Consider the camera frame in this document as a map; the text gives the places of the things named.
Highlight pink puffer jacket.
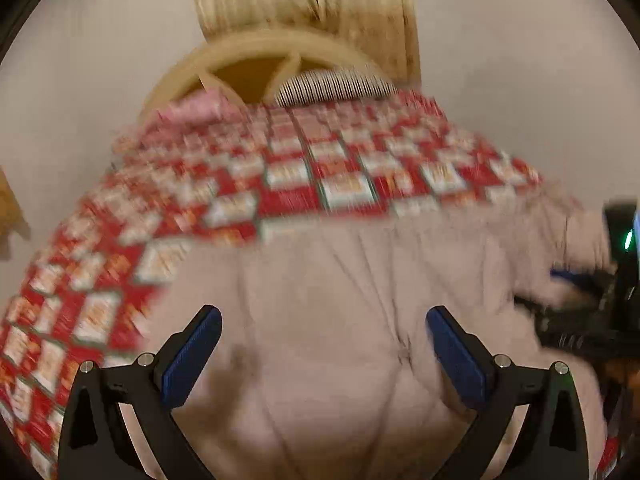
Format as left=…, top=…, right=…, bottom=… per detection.
left=143, top=192, right=610, bottom=479

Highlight red teddy bear bedspread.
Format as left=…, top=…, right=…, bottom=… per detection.
left=1, top=91, right=540, bottom=479

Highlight wooden furniture at left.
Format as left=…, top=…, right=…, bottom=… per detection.
left=0, top=171, right=32, bottom=261

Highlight pink folded blanket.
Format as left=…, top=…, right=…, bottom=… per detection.
left=143, top=89, right=244, bottom=128

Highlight cream wooden headboard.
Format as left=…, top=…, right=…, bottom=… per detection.
left=139, top=27, right=384, bottom=119

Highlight striped grey pillow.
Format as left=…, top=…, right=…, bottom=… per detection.
left=272, top=70, right=397, bottom=107

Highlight beige curtain behind headboard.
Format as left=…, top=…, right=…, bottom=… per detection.
left=194, top=0, right=421, bottom=84

